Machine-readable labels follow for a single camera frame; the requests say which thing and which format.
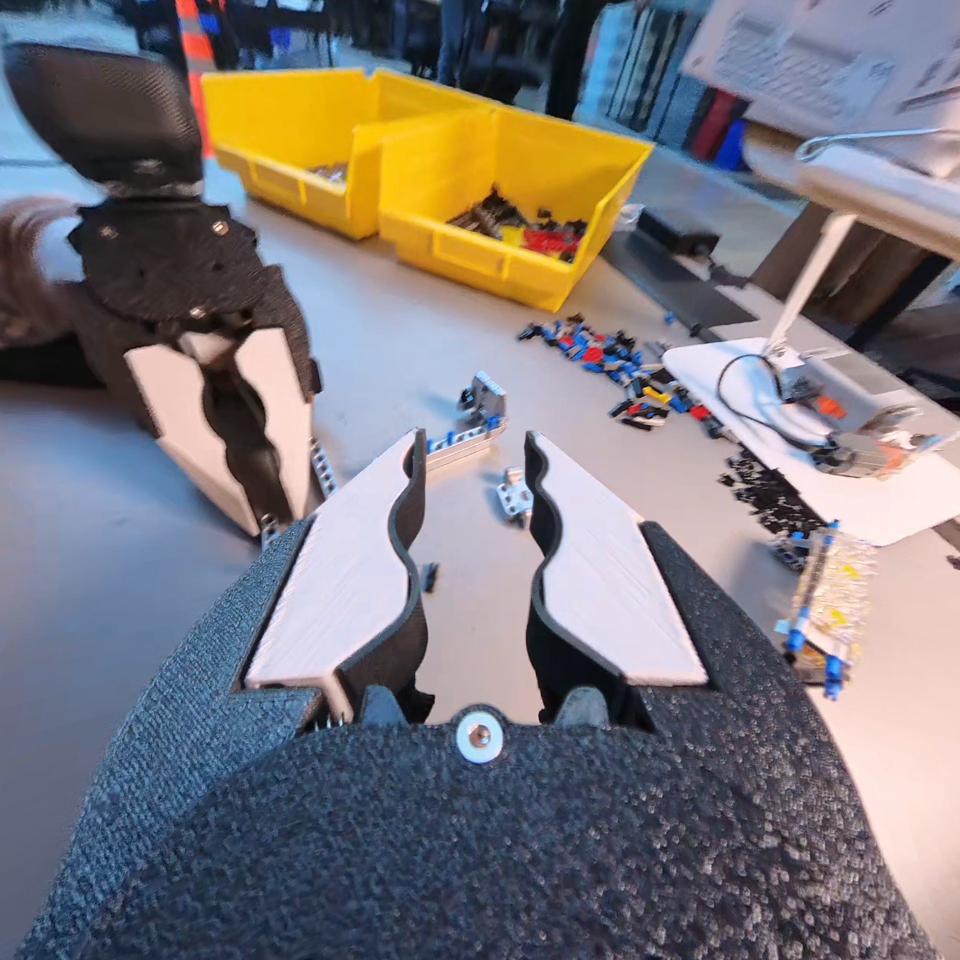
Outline transparent brick assembly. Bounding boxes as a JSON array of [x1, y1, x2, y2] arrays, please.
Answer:
[[772, 521, 879, 702]]

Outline pile of black pins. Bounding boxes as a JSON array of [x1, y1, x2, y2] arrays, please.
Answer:
[[718, 448, 826, 537]]

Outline grey motor with orange end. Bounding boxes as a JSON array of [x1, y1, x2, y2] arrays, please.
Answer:
[[813, 408, 939, 477]]

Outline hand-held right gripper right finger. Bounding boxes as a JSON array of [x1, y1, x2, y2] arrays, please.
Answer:
[[522, 431, 709, 724]]

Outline grey battery box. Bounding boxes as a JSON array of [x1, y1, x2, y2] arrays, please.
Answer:
[[780, 360, 894, 421]]

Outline long grey beam with pins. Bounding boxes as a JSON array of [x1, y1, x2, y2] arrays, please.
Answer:
[[426, 427, 507, 472]]

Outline black power adapter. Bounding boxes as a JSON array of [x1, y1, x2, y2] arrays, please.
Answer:
[[637, 206, 721, 260]]

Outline brown wooden panel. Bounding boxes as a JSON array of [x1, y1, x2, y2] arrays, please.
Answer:
[[750, 202, 954, 354]]

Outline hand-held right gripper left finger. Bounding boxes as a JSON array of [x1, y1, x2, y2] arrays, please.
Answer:
[[246, 429, 436, 724]]

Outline orange traffic cone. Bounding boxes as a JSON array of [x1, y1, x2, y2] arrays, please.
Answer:
[[174, 0, 226, 159]]

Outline stack of blue and red bins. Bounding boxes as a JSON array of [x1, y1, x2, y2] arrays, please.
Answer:
[[678, 86, 751, 170]]

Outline pile of small mixed pieces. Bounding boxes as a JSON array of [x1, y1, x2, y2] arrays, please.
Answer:
[[517, 315, 740, 440]]

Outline instruction booklet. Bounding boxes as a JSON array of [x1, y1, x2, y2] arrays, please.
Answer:
[[682, 0, 960, 162]]

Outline person's black clothing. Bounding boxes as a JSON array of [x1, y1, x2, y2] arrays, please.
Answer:
[[0, 333, 106, 391]]

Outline black motor cable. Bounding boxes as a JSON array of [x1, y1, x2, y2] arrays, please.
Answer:
[[716, 352, 834, 451]]

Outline yellow storage bin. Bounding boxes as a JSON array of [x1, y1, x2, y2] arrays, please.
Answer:
[[201, 67, 496, 241], [378, 105, 655, 312]]

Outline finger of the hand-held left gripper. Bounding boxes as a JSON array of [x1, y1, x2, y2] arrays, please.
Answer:
[[234, 324, 316, 522], [124, 345, 291, 539]]

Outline grey building beam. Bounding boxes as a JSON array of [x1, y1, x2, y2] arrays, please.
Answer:
[[258, 441, 340, 547]]

